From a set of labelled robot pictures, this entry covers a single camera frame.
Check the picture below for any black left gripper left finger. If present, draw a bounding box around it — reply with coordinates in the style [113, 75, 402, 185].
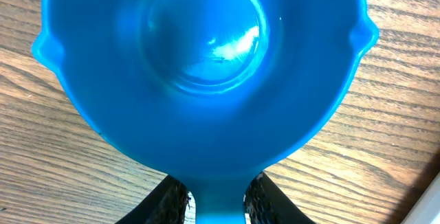
[115, 176, 190, 224]

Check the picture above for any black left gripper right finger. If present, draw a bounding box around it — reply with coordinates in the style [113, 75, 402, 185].
[244, 172, 315, 224]

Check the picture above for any blue plastic measuring scoop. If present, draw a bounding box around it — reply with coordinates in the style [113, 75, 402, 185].
[32, 0, 378, 223]

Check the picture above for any white digital kitchen scale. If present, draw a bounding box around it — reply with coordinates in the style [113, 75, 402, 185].
[401, 175, 440, 224]

